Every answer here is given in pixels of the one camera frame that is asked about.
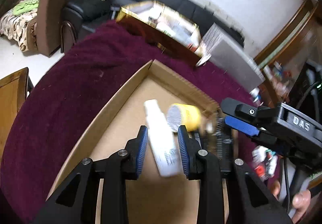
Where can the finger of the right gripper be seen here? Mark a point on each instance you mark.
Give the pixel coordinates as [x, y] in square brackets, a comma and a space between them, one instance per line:
[239, 110]
[241, 126]

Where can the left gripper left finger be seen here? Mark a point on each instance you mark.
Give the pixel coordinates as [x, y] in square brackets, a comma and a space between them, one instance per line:
[136, 148]

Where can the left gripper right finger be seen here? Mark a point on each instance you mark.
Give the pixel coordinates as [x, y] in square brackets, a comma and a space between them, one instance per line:
[189, 148]

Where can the white spray bottle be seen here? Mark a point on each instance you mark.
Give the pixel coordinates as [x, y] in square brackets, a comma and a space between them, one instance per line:
[162, 141]

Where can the yellow round jar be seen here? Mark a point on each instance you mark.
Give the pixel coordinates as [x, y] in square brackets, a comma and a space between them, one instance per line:
[187, 115]

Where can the person's right hand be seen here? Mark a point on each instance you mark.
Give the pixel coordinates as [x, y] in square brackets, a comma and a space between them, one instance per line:
[301, 201]

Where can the black hair comb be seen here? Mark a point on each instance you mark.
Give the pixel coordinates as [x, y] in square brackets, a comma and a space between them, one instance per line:
[217, 139]

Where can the brown cardboard box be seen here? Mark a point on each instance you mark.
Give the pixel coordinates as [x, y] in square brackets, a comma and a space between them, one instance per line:
[151, 198]

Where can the grey shoe box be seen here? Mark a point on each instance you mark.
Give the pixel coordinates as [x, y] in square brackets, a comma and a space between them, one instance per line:
[219, 48]

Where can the wooden cabinet counter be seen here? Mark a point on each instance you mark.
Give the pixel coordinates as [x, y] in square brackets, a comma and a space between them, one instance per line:
[282, 60]

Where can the maroon velvet tablecloth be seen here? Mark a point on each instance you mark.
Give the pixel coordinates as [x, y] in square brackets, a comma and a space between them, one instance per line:
[70, 95]

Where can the gold gift box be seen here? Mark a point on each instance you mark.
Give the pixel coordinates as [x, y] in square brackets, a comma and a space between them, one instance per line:
[163, 27]

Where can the wooden side table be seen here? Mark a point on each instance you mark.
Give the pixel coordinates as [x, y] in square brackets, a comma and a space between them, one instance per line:
[13, 92]

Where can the black leather sofa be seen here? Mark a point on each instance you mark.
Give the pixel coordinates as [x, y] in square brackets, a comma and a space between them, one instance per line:
[86, 16]

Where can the floral bedding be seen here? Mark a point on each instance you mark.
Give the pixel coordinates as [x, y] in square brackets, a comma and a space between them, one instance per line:
[20, 23]

